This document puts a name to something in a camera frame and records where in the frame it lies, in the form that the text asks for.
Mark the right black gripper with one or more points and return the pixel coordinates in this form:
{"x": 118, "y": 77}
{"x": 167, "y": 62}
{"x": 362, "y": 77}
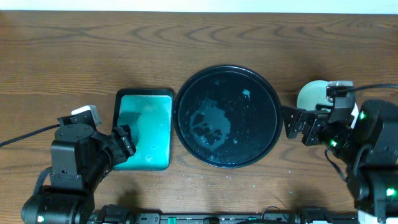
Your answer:
{"x": 308, "y": 127}

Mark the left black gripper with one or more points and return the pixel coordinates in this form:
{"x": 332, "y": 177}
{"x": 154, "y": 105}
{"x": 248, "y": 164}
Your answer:
{"x": 119, "y": 145}

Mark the mint plate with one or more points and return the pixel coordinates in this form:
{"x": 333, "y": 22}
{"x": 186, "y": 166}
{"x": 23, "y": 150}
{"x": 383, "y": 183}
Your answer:
{"x": 312, "y": 97}

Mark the dark green scrub sponge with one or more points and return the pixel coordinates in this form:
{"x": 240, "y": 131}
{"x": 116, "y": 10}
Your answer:
{"x": 131, "y": 119}

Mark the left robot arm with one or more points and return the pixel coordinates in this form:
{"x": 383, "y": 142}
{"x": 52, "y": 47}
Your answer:
{"x": 81, "y": 158}

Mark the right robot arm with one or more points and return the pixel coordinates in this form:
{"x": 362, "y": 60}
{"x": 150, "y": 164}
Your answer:
{"x": 369, "y": 150}

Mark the rectangular green water tray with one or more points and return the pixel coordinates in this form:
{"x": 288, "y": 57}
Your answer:
{"x": 155, "y": 126}

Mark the round black serving tray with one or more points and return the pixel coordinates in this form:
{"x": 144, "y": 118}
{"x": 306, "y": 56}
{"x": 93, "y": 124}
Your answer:
{"x": 228, "y": 116}

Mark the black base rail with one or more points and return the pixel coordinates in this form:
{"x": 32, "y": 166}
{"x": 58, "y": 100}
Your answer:
{"x": 115, "y": 214}

